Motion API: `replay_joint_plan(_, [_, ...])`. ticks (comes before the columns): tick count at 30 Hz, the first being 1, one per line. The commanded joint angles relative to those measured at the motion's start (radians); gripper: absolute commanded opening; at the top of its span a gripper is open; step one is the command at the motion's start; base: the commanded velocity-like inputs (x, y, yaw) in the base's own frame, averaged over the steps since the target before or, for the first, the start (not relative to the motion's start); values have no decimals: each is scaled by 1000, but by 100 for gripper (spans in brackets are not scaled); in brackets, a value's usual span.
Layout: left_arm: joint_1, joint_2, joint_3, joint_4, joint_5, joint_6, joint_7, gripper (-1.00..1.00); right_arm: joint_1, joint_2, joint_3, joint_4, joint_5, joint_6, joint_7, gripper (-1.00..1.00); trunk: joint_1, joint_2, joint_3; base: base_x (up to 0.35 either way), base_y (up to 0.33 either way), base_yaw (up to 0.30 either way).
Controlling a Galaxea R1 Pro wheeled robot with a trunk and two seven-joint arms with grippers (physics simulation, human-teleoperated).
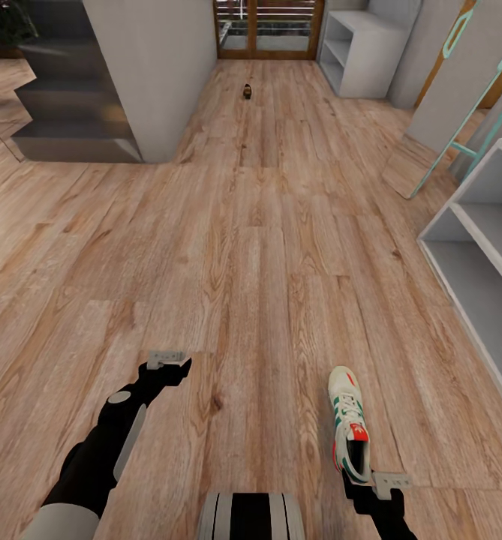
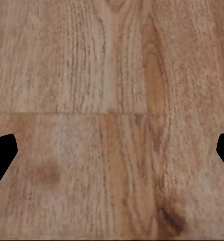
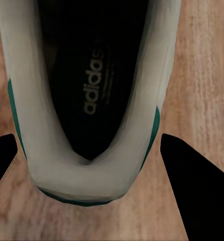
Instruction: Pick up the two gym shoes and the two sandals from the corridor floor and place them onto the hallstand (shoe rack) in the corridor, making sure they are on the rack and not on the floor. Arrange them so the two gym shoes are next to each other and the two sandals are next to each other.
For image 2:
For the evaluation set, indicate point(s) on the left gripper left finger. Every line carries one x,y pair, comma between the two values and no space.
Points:
8,150

